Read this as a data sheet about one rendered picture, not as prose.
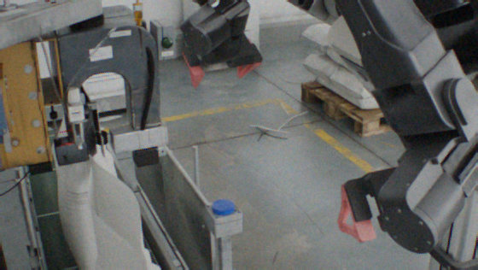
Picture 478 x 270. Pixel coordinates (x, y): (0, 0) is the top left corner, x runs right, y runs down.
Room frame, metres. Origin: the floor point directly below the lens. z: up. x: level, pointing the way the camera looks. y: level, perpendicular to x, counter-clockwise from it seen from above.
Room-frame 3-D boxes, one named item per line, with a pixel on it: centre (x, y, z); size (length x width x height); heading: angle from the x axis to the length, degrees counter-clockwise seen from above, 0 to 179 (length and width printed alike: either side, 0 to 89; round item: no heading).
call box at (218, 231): (1.37, 0.05, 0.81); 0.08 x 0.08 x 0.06; 23
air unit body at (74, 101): (1.29, 0.39, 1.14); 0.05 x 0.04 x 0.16; 113
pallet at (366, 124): (4.24, -1.20, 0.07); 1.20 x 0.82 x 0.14; 115
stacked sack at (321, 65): (4.29, -0.85, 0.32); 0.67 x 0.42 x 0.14; 117
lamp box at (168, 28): (1.45, 0.19, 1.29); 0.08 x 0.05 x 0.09; 23
